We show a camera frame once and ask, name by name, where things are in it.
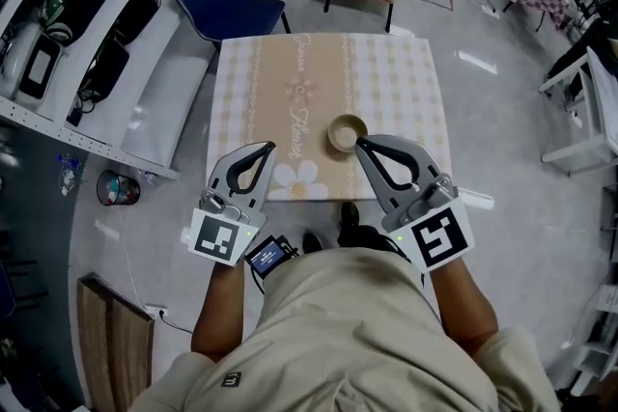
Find wooden board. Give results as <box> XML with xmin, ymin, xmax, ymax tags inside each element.
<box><xmin>76</xmin><ymin>273</ymin><xmax>156</xmax><ymax>412</ymax></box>

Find person's black trousers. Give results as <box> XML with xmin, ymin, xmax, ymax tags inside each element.
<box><xmin>335</xmin><ymin>224</ymin><xmax>411</xmax><ymax>261</ymax></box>

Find person's right forearm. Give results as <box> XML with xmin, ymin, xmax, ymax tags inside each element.
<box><xmin>429</xmin><ymin>255</ymin><xmax>499</xmax><ymax>356</ymax></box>

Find white table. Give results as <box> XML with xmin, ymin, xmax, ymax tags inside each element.
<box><xmin>538</xmin><ymin>45</ymin><xmax>618</xmax><ymax>178</ymax></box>

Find person's beige shirt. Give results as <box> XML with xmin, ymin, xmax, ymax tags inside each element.
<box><xmin>127</xmin><ymin>248</ymin><xmax>561</xmax><ymax>412</ymax></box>

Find person's right black shoe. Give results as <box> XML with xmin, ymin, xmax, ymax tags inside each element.
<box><xmin>339</xmin><ymin>201</ymin><xmax>361</xmax><ymax>233</ymax></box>

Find white metal shelving rack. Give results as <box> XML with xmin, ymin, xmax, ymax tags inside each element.
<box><xmin>0</xmin><ymin>0</ymin><xmax>271</xmax><ymax>180</ymax></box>

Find hand-held gripper camera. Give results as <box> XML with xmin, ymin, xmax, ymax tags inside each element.
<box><xmin>201</xmin><ymin>188</ymin><xmax>252</xmax><ymax>223</ymax></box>
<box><xmin>409</xmin><ymin>180</ymin><xmax>458</xmax><ymax>218</ymax></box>

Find person's left forearm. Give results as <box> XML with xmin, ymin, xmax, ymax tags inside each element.
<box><xmin>190</xmin><ymin>262</ymin><xmax>250</xmax><ymax>363</ymax></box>

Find person's left black shoe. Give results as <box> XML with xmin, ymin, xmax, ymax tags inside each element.
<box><xmin>301</xmin><ymin>231</ymin><xmax>323</xmax><ymax>255</ymax></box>

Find right hand-held gripper camera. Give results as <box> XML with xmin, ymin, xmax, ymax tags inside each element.
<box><xmin>409</xmin><ymin>180</ymin><xmax>458</xmax><ymax>218</ymax></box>

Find left hand-held gripper camera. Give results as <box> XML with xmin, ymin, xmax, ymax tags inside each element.
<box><xmin>201</xmin><ymin>188</ymin><xmax>252</xmax><ymax>223</ymax></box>

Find person's black shoe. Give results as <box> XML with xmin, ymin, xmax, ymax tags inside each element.
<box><xmin>339</xmin><ymin>201</ymin><xmax>361</xmax><ymax>233</ymax></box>
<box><xmin>301</xmin><ymin>231</ymin><xmax>323</xmax><ymax>255</ymax></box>

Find wire waste bin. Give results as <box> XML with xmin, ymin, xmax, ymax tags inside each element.
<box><xmin>95</xmin><ymin>169</ymin><xmax>142</xmax><ymax>208</ymax></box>

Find black device with blue screen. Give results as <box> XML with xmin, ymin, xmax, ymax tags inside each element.
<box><xmin>243</xmin><ymin>233</ymin><xmax>300</xmax><ymax>279</ymax></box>

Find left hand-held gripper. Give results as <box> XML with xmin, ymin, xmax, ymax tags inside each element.
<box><xmin>185</xmin><ymin>140</ymin><xmax>278</xmax><ymax>267</ymax></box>

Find beige checked tablecloth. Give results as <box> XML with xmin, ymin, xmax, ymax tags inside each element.
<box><xmin>206</xmin><ymin>31</ymin><xmax>453</xmax><ymax>203</ymax></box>

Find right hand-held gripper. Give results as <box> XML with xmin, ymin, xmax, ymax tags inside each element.
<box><xmin>354</xmin><ymin>134</ymin><xmax>474</xmax><ymax>275</ymax></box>

